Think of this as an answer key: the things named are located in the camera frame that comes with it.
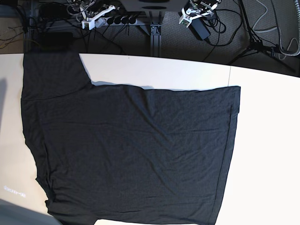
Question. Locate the dark grey T-shirt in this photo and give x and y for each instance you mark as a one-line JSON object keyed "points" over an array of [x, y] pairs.
{"points": [[123, 153]]}

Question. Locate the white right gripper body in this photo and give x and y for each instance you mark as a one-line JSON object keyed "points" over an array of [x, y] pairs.
{"points": [[89, 23]]}

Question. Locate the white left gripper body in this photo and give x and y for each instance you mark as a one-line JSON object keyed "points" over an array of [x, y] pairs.
{"points": [[195, 9]]}

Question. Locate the black tripod stand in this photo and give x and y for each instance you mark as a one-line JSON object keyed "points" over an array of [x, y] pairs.
{"points": [[256, 44]]}

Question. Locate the black power brick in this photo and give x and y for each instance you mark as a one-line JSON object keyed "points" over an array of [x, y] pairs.
{"points": [[199, 29]]}

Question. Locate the aluminium table frame post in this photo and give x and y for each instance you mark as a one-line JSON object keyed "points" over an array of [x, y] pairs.
{"points": [[156, 18]]}

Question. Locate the grey power strip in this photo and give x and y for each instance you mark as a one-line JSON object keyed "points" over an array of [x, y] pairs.
{"points": [[116, 21]]}

